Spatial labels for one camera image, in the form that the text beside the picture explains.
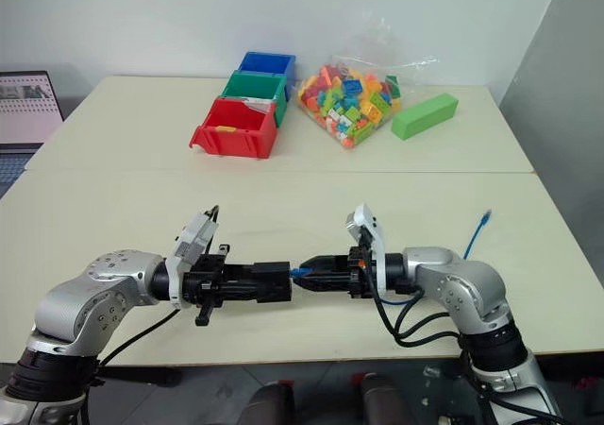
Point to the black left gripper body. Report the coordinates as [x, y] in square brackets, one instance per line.
[207, 278]

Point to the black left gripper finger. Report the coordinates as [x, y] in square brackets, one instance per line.
[240, 293]
[239, 272]

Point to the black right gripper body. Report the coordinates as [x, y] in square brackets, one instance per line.
[361, 274]

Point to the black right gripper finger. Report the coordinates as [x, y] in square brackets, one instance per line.
[330, 285]
[330, 264]

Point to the small black box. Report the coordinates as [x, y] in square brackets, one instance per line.
[273, 283]

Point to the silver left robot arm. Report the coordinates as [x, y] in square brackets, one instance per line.
[75, 302]

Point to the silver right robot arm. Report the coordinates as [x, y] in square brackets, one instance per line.
[476, 288]

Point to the dark rounded shape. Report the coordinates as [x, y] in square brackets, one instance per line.
[384, 399]
[271, 403]

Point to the red plastic bin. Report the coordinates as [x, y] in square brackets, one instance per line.
[233, 141]

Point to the small yellow brick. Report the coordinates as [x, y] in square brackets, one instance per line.
[226, 129]

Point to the clear bag of toy bricks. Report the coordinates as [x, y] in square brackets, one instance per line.
[351, 106]

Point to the white paper card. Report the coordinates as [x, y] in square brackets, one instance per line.
[258, 104]

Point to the long green block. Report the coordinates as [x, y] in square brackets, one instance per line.
[424, 115]

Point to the green plastic bin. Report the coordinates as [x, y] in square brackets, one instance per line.
[252, 87]

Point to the blue plastic bin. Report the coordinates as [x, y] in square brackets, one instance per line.
[266, 62]

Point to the open laptop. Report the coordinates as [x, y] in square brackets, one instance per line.
[26, 108]

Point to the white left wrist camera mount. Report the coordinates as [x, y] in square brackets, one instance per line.
[191, 243]

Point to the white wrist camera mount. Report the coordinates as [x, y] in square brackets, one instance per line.
[191, 243]
[373, 236]

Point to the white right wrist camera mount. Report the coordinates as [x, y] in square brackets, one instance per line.
[373, 236]

